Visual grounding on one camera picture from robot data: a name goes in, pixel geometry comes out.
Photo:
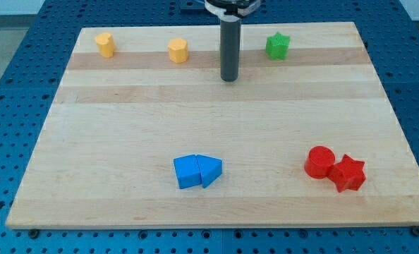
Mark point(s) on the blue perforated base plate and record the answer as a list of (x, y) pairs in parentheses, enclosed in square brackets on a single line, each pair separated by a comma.
[(30, 81)]

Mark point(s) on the yellow hexagon block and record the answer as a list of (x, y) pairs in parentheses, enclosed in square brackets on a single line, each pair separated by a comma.
[(178, 50)]

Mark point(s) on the yellow heart block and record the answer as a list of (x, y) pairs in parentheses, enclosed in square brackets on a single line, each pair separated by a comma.
[(105, 44)]

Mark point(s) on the wooden board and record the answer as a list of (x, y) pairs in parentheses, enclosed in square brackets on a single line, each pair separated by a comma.
[(105, 155)]

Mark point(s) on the red cylinder block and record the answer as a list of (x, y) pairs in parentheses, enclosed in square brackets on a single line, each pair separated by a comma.
[(319, 161)]

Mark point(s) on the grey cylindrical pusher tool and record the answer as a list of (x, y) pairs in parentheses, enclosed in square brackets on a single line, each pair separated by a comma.
[(230, 36)]

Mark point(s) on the red star block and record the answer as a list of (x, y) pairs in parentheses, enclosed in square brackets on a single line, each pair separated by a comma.
[(347, 174)]

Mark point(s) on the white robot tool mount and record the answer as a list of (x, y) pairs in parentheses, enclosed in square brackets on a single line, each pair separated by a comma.
[(236, 8)]

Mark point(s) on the blue triangle block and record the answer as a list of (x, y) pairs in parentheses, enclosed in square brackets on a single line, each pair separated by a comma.
[(210, 169)]

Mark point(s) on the blue cube block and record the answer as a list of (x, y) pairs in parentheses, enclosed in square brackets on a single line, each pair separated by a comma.
[(187, 171)]

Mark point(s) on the green star block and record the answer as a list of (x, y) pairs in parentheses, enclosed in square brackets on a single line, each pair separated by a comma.
[(277, 46)]

